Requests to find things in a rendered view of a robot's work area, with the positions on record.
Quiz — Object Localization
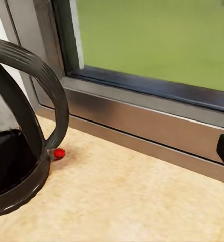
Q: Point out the electric kettle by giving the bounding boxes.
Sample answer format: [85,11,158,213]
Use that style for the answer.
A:
[0,40,69,216]

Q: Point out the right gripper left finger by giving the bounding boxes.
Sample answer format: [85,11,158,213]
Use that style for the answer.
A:
[0,134,17,180]

